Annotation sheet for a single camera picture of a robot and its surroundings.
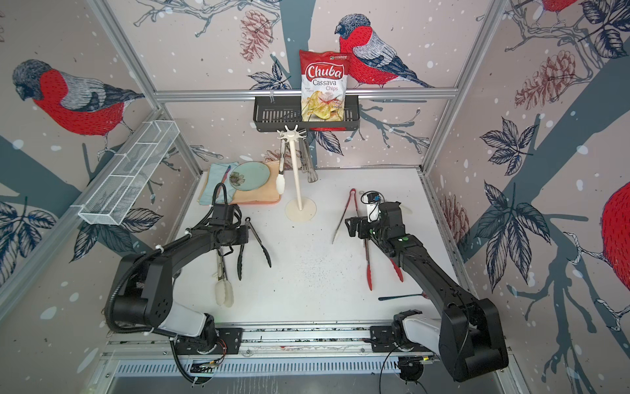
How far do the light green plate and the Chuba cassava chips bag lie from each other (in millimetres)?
421

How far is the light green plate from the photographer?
1.16 metres

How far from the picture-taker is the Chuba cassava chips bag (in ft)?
2.78
